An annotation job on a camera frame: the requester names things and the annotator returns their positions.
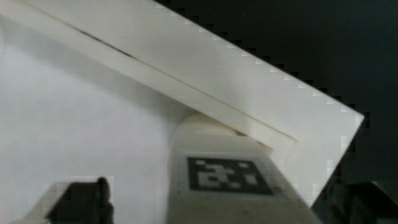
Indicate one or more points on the white square tabletop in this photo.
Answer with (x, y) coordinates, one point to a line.
(85, 118)

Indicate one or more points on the white table leg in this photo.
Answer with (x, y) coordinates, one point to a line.
(227, 188)

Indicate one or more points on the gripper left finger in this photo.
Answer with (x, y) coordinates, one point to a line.
(75, 204)

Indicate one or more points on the white U-shaped obstacle fence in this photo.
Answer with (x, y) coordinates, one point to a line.
(240, 90)

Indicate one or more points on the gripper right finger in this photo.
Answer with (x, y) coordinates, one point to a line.
(361, 203)

